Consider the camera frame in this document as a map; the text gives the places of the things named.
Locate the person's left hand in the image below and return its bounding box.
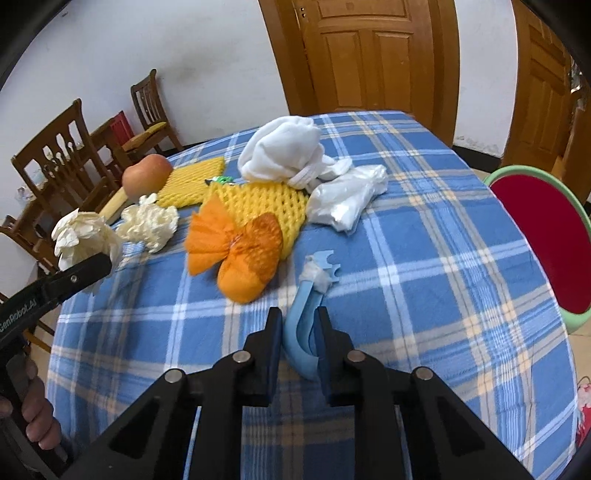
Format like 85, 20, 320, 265
0, 357, 62, 450

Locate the wooden chair with cushion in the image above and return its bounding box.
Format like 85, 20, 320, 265
121, 68, 184, 155

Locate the yellow seat cushion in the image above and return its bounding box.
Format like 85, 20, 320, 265
122, 121, 168, 148

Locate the wooden panel door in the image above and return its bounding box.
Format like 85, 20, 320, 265
259, 0, 460, 148

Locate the large yellow foam net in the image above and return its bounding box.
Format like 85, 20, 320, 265
198, 181, 310, 259

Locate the blue plaid tablecloth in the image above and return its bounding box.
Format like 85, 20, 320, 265
46, 110, 580, 480

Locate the red panel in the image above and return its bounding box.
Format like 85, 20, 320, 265
111, 111, 137, 147

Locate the white cloth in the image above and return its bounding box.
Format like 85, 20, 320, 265
237, 115, 352, 190

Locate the cream paper ball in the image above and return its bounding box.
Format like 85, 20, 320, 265
116, 194, 180, 254
51, 209, 124, 296

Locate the narrow wooden door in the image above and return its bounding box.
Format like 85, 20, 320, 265
501, 0, 578, 174

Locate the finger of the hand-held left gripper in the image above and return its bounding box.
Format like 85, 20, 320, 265
36, 253, 115, 305

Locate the brown wooden furniture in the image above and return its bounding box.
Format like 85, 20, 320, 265
553, 88, 591, 208

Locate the floral patterned bag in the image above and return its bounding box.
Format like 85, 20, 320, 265
575, 376, 591, 448

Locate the white plastic bag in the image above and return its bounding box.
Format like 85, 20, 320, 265
305, 165, 389, 234

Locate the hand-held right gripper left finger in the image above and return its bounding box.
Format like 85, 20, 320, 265
60, 307, 283, 480

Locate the yellow banana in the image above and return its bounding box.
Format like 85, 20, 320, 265
99, 188, 130, 224

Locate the blue plastic hook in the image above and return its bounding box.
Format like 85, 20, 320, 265
283, 249, 342, 381

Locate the carved back wooden chair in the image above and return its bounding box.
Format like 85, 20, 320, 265
11, 98, 122, 217

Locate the red stool with green rim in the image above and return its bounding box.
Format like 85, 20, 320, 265
483, 165, 591, 334

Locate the flat yellow foam net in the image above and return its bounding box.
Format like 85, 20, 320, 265
156, 156, 227, 209

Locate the red apple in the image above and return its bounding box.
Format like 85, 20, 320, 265
122, 154, 174, 204

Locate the dark wooden chair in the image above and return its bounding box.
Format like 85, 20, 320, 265
0, 215, 61, 275

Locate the low wooden chair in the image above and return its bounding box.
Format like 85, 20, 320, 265
89, 116, 136, 178

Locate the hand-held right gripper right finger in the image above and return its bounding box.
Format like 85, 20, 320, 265
314, 306, 534, 480

